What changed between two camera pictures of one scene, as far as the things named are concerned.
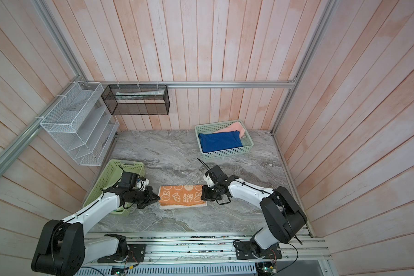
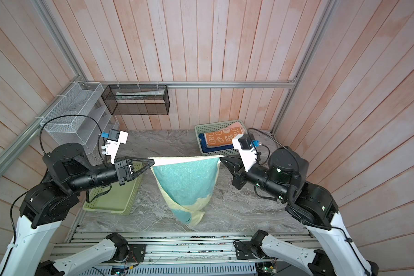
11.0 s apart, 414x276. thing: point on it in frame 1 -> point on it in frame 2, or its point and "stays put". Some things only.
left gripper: x=149 y=199 -> x=124 y=174
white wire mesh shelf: x=81 y=123 stays put
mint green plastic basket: x=222 y=138 stays put
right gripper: x=205 y=195 -> x=239 y=173
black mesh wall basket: x=137 y=99 stays put
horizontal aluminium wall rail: x=184 y=84 stays put
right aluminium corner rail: x=324 y=21 stays put
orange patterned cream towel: x=181 y=196 -> x=222 y=137
